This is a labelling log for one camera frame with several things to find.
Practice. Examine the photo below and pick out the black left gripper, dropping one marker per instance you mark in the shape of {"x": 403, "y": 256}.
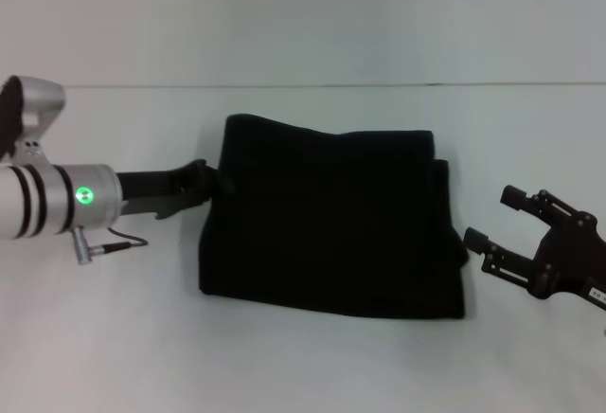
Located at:
{"x": 156, "y": 190}

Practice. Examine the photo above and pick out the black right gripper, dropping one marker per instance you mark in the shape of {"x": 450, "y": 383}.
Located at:
{"x": 573, "y": 256}

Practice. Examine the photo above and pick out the black shirt with FREE print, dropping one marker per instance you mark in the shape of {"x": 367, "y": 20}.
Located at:
{"x": 331, "y": 219}

